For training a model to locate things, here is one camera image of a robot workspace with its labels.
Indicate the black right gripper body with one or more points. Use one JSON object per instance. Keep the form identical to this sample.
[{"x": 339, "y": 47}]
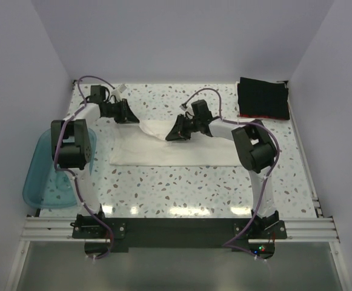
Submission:
[{"x": 189, "y": 126}]

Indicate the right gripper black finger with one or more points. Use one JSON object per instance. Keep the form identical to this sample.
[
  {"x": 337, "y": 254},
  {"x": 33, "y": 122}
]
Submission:
[
  {"x": 175, "y": 133},
  {"x": 185, "y": 136}
]

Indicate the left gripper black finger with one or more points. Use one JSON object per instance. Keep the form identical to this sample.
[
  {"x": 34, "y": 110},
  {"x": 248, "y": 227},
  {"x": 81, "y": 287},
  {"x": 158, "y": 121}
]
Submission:
[
  {"x": 129, "y": 116},
  {"x": 124, "y": 122}
]

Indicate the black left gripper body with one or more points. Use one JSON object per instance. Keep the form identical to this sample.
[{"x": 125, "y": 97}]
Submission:
[{"x": 116, "y": 110}]

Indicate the white t shirt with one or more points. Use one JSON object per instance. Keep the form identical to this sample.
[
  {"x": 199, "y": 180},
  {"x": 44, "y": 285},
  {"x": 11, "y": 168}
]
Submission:
[{"x": 144, "y": 144}]

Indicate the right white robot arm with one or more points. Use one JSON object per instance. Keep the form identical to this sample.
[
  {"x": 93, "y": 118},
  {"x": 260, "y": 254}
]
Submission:
[{"x": 255, "y": 149}]

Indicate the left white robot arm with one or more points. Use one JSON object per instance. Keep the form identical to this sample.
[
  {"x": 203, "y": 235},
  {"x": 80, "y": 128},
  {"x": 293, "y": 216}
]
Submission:
[{"x": 92, "y": 108}]

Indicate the folded red t shirt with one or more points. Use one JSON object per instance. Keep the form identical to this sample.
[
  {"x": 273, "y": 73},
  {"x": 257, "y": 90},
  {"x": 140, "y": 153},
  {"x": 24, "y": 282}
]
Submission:
[{"x": 279, "y": 111}]

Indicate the folded black t shirt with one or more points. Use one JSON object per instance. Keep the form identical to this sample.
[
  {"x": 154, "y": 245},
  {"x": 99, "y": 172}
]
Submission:
[{"x": 257, "y": 91}]

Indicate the teal transparent plastic bin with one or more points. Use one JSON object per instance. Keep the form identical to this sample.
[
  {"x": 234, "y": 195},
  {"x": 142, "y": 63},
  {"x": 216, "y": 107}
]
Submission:
[{"x": 47, "y": 188}]

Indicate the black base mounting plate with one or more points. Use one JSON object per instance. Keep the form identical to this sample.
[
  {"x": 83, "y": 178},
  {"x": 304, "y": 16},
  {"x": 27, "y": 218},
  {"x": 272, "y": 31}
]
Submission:
[{"x": 264, "y": 249}]

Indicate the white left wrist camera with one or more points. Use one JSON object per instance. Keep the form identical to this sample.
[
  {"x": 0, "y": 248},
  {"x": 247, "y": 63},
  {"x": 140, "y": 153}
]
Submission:
[{"x": 118, "y": 91}]

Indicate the aluminium frame rail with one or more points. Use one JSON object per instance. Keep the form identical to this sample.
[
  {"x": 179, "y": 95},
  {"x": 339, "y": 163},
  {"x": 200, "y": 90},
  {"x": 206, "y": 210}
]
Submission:
[{"x": 297, "y": 230}]

